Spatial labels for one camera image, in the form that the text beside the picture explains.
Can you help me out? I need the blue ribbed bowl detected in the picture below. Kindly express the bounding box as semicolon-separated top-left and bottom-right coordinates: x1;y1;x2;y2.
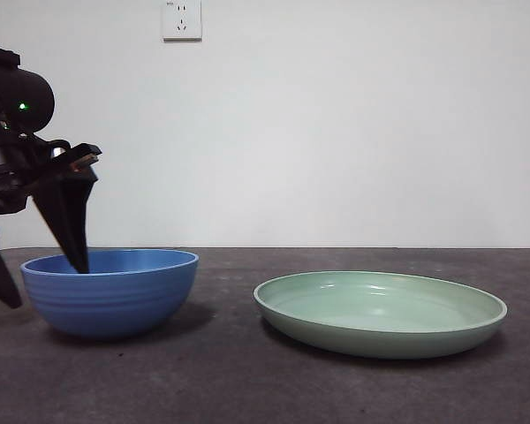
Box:
19;248;201;340

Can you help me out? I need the white wall socket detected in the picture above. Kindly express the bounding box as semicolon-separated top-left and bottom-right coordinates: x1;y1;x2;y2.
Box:
162;0;203;43

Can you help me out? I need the green round plate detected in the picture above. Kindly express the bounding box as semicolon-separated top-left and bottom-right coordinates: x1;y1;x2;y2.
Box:
253;269;509;360

